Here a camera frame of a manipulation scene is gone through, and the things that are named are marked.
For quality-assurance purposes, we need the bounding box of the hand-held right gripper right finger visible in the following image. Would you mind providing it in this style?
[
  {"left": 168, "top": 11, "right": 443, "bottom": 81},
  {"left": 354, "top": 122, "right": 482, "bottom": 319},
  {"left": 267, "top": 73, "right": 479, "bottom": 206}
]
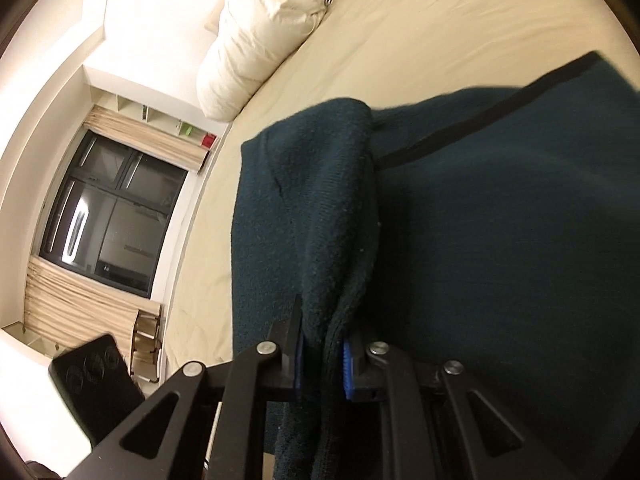
[{"left": 342, "top": 332, "right": 576, "bottom": 480}]

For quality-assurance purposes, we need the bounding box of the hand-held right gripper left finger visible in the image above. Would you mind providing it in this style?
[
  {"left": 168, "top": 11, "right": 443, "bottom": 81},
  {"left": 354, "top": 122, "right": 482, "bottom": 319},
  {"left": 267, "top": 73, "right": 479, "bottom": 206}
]
[{"left": 65, "top": 294, "right": 306, "bottom": 480}]

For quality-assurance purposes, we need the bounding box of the dark teal knit sweater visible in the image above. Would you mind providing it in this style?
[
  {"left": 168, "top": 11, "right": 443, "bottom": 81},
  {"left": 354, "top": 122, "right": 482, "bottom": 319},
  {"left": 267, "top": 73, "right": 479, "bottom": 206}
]
[{"left": 229, "top": 50, "right": 640, "bottom": 480}]

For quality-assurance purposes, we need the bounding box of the wooden chair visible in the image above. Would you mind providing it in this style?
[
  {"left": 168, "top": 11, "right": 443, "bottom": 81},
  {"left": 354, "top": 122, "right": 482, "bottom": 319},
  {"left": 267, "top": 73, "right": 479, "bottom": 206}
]
[{"left": 129, "top": 307, "right": 165, "bottom": 383}]

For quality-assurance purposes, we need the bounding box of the dark window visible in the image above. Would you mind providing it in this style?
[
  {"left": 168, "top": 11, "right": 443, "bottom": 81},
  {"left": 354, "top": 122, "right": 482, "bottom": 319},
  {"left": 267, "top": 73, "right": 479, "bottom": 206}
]
[{"left": 39, "top": 129, "right": 190, "bottom": 298}]

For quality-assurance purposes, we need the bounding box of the white pillow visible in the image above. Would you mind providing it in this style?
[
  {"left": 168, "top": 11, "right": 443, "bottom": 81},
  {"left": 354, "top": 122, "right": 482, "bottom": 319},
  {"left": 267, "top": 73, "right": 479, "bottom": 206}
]
[{"left": 196, "top": 0, "right": 327, "bottom": 122}]

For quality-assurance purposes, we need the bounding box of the bed with beige sheet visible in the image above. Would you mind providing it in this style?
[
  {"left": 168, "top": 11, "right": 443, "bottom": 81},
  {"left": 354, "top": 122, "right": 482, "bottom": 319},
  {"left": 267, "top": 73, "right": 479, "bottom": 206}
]
[{"left": 161, "top": 0, "right": 632, "bottom": 366}]

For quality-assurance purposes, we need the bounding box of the wall shelf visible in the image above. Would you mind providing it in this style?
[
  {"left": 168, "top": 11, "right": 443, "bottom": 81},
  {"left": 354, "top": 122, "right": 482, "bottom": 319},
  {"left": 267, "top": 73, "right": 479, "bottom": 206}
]
[{"left": 112, "top": 92, "right": 221, "bottom": 151}]

